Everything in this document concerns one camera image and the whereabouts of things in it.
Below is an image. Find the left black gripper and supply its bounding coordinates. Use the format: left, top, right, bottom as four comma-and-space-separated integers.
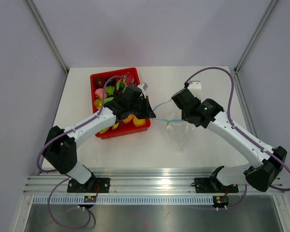
129, 96, 155, 119

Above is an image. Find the clear zip top bag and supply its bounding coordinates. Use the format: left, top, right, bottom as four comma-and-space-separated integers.
153, 98, 195, 153

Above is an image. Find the yellow banana bunch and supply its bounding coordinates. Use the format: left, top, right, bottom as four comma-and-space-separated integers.
96, 115, 136, 135

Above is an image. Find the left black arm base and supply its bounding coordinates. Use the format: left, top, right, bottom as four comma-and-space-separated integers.
67, 177, 111, 193

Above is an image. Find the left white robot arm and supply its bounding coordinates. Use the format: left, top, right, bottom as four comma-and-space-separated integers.
42, 83, 156, 192

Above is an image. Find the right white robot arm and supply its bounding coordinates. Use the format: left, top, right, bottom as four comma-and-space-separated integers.
172, 88, 287, 192

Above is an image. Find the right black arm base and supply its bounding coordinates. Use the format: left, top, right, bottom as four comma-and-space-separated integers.
191, 166, 239, 194

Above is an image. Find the dark grapes bunch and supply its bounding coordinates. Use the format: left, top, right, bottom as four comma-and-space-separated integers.
114, 88, 124, 96

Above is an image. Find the yellow lemon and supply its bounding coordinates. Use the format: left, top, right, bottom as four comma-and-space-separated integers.
133, 116, 146, 127

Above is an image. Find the green star fruit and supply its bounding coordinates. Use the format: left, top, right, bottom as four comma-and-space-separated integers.
105, 86, 115, 96

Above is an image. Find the green cucumber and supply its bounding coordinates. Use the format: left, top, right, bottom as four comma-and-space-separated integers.
93, 97, 114, 110

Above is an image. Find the pink dragon fruit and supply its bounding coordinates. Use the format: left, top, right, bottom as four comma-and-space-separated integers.
120, 72, 136, 86

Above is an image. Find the red plastic tray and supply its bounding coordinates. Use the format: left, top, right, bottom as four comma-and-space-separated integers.
90, 67, 151, 139

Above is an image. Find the pink peach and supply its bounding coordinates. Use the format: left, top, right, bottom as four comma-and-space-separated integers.
94, 88, 108, 100

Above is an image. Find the dark red apple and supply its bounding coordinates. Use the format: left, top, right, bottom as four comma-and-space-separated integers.
93, 76, 106, 89

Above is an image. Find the right small circuit board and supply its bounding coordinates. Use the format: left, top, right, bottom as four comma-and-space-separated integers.
213, 195, 229, 205

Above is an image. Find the small circuit board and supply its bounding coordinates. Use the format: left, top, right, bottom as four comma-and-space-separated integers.
84, 196, 97, 203
213, 195, 229, 205

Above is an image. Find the left small circuit board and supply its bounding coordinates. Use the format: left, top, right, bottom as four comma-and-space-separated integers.
84, 196, 97, 203

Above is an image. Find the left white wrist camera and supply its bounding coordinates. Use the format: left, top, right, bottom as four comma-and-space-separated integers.
137, 83, 148, 95

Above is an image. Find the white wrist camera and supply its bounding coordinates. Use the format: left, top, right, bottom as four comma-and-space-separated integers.
188, 81, 202, 98
137, 83, 148, 95

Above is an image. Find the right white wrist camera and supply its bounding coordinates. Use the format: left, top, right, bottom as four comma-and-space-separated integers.
188, 81, 202, 98

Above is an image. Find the right aluminium frame post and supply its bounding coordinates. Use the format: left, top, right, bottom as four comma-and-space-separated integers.
233, 0, 280, 74

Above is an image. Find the aluminium frame post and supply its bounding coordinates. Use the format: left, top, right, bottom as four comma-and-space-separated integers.
25, 0, 69, 75
233, 0, 280, 74

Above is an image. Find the aluminium rail front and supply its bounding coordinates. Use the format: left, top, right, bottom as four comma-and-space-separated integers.
22, 167, 286, 196

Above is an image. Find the white slotted cable duct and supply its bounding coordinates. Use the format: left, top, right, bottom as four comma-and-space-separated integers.
33, 195, 226, 207

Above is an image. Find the left aluminium frame post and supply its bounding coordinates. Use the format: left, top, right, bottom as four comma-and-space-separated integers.
25, 0, 69, 75

